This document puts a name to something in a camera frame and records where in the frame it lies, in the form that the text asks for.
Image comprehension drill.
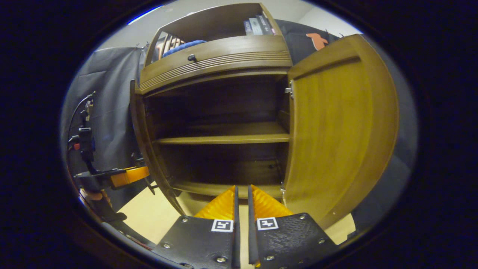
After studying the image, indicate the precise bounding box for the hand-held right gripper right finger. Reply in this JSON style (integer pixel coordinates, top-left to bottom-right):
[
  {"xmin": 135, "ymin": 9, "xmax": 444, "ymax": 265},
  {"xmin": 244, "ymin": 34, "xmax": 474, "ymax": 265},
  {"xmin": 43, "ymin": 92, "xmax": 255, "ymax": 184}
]
[{"xmin": 248, "ymin": 185, "xmax": 338, "ymax": 269}]

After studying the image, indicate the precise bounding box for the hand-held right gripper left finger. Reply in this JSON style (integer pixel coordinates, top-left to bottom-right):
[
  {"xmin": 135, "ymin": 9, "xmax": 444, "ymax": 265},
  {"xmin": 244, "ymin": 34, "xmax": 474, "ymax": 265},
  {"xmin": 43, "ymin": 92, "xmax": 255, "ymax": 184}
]
[{"xmin": 151, "ymin": 186, "xmax": 240, "ymax": 269}]

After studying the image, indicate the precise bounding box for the wooden shoe cabinet door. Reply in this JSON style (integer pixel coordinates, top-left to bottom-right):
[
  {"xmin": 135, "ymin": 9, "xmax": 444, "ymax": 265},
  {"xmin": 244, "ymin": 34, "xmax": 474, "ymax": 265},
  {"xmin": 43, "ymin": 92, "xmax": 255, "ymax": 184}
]
[
  {"xmin": 130, "ymin": 80, "xmax": 186, "ymax": 215},
  {"xmin": 283, "ymin": 34, "xmax": 399, "ymax": 230}
]

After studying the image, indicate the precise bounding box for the wooden double-door shoe cabinet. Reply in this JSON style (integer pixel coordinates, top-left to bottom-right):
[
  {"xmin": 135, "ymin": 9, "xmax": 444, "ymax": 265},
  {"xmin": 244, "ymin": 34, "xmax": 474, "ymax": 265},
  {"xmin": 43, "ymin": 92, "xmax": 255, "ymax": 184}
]
[{"xmin": 129, "ymin": 3, "xmax": 399, "ymax": 230}]

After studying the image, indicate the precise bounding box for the wooden inner shelf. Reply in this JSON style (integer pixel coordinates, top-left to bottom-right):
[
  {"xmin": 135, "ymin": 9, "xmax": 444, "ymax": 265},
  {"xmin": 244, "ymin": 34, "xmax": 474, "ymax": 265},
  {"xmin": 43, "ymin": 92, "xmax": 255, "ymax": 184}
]
[{"xmin": 153, "ymin": 121, "xmax": 291, "ymax": 145}]

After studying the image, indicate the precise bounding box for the folded blue towel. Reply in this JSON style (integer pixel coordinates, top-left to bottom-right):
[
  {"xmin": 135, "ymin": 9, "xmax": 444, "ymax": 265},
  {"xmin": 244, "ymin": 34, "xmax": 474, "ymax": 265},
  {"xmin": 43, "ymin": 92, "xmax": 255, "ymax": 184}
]
[{"xmin": 162, "ymin": 40, "xmax": 207, "ymax": 58}]

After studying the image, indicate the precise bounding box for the wooden drawer front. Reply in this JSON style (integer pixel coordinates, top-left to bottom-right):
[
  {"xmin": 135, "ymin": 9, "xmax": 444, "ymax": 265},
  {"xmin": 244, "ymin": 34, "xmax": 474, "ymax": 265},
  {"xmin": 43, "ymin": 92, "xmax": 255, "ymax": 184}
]
[{"xmin": 139, "ymin": 35, "xmax": 292, "ymax": 95}]

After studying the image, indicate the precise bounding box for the black book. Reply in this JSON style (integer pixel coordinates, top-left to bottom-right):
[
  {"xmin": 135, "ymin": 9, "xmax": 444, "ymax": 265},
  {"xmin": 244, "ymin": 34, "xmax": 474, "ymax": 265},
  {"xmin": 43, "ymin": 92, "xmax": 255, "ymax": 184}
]
[{"xmin": 256, "ymin": 14, "xmax": 275, "ymax": 35}]

